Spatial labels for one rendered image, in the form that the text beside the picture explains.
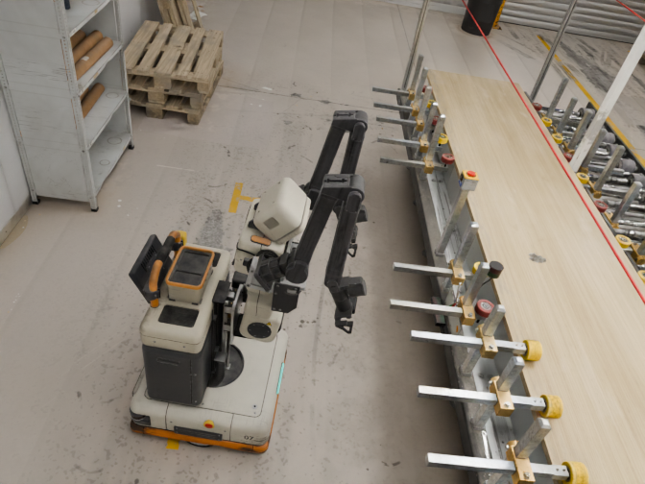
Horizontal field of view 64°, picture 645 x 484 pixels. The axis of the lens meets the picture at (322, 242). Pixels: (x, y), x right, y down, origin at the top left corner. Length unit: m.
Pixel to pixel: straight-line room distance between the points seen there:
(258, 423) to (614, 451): 1.43
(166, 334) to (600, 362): 1.76
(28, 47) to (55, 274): 1.33
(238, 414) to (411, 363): 1.17
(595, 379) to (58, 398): 2.49
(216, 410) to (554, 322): 1.57
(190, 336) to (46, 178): 2.16
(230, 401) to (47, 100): 2.16
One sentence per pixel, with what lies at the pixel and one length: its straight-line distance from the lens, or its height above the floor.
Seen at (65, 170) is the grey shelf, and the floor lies 0.33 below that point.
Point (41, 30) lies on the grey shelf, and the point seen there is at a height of 1.26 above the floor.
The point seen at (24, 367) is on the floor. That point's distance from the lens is 3.20.
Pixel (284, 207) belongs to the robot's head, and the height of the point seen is 1.38.
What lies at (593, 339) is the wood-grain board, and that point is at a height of 0.90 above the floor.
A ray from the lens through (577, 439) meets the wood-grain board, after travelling 2.17.
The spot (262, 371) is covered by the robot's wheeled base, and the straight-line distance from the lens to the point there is 2.68.
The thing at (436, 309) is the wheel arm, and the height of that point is 0.86.
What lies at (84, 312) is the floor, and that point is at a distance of 3.36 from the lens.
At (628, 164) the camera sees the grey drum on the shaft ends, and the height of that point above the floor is 0.84.
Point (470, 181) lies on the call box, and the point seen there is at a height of 1.20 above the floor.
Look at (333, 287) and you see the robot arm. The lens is 1.81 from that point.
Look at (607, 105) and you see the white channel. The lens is 3.61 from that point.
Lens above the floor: 2.48
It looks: 40 degrees down
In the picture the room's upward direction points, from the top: 11 degrees clockwise
